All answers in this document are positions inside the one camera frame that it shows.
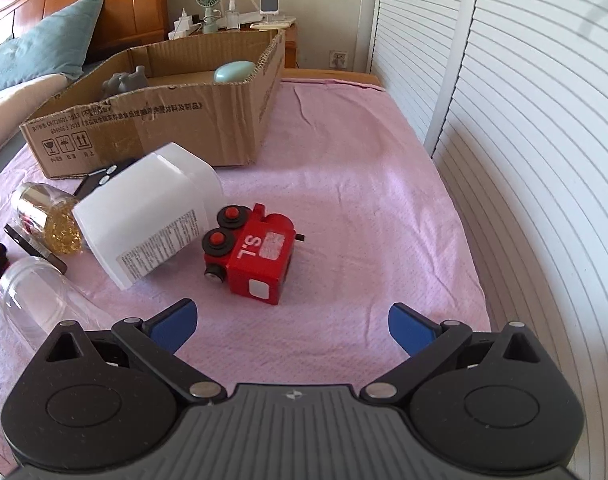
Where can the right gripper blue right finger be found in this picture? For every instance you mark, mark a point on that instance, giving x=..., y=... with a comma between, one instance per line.
x=432, y=349

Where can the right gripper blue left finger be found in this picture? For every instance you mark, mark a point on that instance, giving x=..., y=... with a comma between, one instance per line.
x=153, y=344

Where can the red toy train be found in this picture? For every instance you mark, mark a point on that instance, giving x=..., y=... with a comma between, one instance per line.
x=251, y=251

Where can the grey elephant figurine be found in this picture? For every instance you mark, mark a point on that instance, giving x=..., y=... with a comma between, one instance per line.
x=120, y=83

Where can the teal egg-shaped case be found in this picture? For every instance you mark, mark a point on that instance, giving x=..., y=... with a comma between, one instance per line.
x=235, y=71

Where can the clear plastic cup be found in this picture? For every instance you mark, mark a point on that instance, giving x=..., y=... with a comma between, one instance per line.
x=35, y=297

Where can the white plastic jar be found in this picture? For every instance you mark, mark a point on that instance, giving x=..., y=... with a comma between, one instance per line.
x=149, y=212

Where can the black flat phone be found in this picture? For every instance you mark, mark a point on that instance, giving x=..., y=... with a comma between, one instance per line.
x=33, y=248

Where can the black digital timer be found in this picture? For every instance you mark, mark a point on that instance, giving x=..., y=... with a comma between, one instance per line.
x=100, y=177

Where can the capsule bottle silver cap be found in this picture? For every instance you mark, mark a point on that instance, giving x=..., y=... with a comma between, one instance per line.
x=46, y=213

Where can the blue bed sheet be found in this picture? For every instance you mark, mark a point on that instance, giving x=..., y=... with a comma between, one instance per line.
x=10, y=149

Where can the cardboard box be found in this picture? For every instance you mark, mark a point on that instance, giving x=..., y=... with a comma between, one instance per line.
x=77, y=131

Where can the white louvered wardrobe door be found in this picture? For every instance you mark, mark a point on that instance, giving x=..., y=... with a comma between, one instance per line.
x=510, y=99

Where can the blue pillow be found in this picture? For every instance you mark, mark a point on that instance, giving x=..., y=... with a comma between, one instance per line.
x=58, y=44

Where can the wooden nightstand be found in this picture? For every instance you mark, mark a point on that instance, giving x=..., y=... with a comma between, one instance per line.
x=291, y=50

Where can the white power strip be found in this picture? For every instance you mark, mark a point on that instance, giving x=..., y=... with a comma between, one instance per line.
x=185, y=26

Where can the small clear bottle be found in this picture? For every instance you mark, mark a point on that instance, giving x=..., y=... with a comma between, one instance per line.
x=232, y=16

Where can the white remote control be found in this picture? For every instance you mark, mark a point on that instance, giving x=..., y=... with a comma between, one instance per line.
x=267, y=24

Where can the small green desk fan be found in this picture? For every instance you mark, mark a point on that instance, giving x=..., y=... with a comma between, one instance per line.
x=211, y=15

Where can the white smart display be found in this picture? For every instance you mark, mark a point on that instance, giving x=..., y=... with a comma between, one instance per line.
x=269, y=10

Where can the wall socket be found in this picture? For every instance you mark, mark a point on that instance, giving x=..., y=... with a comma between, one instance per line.
x=338, y=60

